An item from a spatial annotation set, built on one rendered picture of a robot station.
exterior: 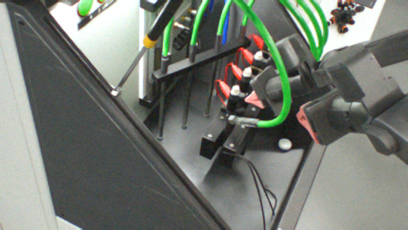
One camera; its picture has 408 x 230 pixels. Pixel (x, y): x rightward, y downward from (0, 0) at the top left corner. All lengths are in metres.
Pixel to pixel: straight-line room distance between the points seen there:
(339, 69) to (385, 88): 0.06
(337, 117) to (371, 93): 0.10
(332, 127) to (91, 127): 0.44
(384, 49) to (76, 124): 0.61
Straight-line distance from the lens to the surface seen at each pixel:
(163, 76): 1.20
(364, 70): 0.61
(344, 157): 2.66
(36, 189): 1.25
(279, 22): 1.36
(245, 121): 1.01
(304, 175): 1.24
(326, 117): 0.72
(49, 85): 0.89
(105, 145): 0.91
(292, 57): 0.97
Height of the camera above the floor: 1.89
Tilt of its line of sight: 45 degrees down
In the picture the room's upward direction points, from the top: 9 degrees clockwise
